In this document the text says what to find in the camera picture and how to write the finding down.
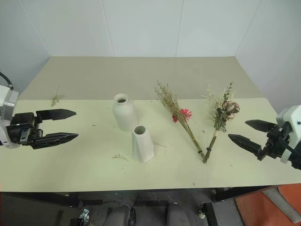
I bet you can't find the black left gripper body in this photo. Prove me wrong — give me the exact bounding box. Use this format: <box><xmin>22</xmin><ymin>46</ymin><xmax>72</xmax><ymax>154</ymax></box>
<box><xmin>6</xmin><ymin>112</ymin><xmax>44</xmax><ymax>147</ymax></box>

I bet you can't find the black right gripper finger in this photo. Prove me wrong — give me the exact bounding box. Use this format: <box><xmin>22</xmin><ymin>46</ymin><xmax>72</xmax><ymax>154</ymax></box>
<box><xmin>228</xmin><ymin>134</ymin><xmax>262</xmax><ymax>156</ymax></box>
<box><xmin>245</xmin><ymin>119</ymin><xmax>277</xmax><ymax>133</ymax></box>

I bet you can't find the dried bouquet with red flower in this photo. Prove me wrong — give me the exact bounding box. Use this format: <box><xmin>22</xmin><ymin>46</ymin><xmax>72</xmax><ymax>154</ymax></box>
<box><xmin>154</xmin><ymin>81</ymin><xmax>206</xmax><ymax>158</ymax></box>

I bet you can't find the dark grey rounded shape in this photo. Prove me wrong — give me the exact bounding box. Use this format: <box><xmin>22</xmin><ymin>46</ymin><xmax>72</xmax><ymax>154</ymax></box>
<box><xmin>106</xmin><ymin>204</ymin><xmax>133</xmax><ymax>226</ymax></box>

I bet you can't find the orange floor mat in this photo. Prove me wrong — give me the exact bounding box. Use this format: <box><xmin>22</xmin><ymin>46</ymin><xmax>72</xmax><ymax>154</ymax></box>
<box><xmin>234</xmin><ymin>183</ymin><xmax>301</xmax><ymax>226</ymax></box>

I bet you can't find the black table frame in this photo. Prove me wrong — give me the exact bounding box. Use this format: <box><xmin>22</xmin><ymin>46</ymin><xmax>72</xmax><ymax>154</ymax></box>
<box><xmin>0</xmin><ymin>185</ymin><xmax>279</xmax><ymax>226</ymax></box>

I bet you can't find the loose dried grass sprig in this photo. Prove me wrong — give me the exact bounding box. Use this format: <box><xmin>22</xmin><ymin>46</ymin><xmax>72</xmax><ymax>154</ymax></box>
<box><xmin>29</xmin><ymin>85</ymin><xmax>65</xmax><ymax>107</ymax></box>

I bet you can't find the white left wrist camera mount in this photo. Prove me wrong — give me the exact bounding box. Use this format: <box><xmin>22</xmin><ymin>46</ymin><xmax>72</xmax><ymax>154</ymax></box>
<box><xmin>0</xmin><ymin>84</ymin><xmax>22</xmax><ymax>149</ymax></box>

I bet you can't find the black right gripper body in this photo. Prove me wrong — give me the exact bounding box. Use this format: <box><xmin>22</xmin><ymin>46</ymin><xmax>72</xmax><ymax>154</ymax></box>
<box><xmin>257</xmin><ymin>124</ymin><xmax>294</xmax><ymax>161</ymax></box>

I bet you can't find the pale green table sheet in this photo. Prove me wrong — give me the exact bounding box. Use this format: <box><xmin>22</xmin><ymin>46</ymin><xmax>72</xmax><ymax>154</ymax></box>
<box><xmin>0</xmin><ymin>97</ymin><xmax>301</xmax><ymax>193</ymax></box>

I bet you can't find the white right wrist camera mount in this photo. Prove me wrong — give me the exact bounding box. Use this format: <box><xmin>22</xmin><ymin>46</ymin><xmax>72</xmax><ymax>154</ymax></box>
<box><xmin>276</xmin><ymin>105</ymin><xmax>301</xmax><ymax>164</ymax></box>

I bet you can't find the white twisted vase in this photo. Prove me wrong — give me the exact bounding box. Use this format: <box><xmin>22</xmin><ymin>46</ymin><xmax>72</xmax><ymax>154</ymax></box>
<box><xmin>131</xmin><ymin>125</ymin><xmax>155</xmax><ymax>163</ymax></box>

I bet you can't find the white bottle-shaped vase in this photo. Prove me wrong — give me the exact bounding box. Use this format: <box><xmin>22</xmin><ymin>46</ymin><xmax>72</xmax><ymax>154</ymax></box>
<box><xmin>112</xmin><ymin>93</ymin><xmax>138</xmax><ymax>132</ymax></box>

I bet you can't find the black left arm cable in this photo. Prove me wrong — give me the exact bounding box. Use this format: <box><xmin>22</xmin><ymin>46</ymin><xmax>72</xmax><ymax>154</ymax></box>
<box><xmin>0</xmin><ymin>72</ymin><xmax>14</xmax><ymax>90</ymax></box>

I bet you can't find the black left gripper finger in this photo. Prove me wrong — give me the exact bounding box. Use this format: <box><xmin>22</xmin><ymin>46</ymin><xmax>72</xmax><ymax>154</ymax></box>
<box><xmin>36</xmin><ymin>108</ymin><xmax>77</xmax><ymax>122</ymax></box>
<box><xmin>31</xmin><ymin>132</ymin><xmax>79</xmax><ymax>150</ymax></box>

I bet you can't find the dried bouquet with pink roses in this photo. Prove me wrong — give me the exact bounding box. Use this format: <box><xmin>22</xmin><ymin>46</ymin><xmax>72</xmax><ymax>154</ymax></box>
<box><xmin>202</xmin><ymin>81</ymin><xmax>241</xmax><ymax>164</ymax></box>

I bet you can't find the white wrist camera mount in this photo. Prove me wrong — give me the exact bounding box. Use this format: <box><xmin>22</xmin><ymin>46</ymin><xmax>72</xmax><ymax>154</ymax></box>
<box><xmin>0</xmin><ymin>84</ymin><xmax>22</xmax><ymax>149</ymax></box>
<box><xmin>276</xmin><ymin>105</ymin><xmax>301</xmax><ymax>164</ymax></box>

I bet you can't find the metal caster wheel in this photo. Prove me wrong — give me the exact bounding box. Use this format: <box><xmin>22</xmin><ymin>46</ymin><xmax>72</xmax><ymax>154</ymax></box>
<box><xmin>79</xmin><ymin>208</ymin><xmax>90</xmax><ymax>224</ymax></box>

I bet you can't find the tiny dried twig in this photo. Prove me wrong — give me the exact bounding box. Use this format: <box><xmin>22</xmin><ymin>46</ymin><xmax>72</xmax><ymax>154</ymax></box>
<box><xmin>111</xmin><ymin>153</ymin><xmax>129</xmax><ymax>162</ymax></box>

